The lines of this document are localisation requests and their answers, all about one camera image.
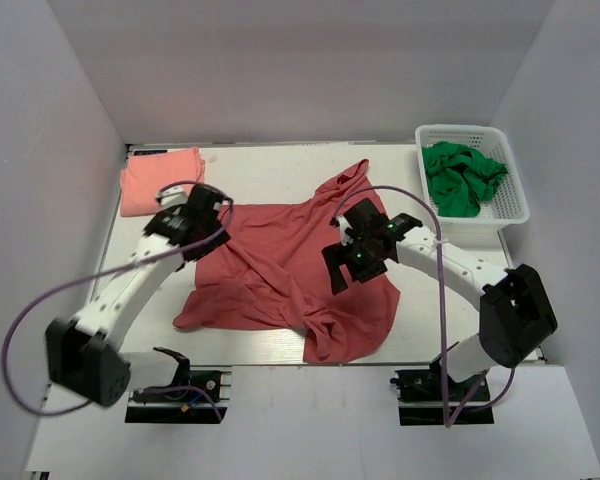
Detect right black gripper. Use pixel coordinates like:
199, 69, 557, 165
323, 234, 389, 295

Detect red t-shirt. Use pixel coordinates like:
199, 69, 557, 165
173, 160, 400, 363

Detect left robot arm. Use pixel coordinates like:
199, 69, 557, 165
45, 183, 233, 407

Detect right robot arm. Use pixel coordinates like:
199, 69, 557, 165
322, 198, 558, 399

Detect folded pink t-shirt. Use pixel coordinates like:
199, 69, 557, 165
119, 147, 206, 217

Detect green t-shirt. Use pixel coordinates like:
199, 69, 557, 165
422, 142, 508, 218

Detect white plastic basket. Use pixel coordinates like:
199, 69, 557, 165
415, 124, 529, 246

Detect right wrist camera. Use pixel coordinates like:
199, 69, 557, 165
330, 216, 354, 246

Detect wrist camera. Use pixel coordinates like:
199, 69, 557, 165
330, 216, 354, 246
155, 186, 189, 209

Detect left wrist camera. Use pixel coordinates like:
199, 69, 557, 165
155, 186, 189, 209

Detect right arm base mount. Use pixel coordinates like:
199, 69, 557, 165
389, 358, 495, 427

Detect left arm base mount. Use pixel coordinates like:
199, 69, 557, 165
125, 347, 232, 425

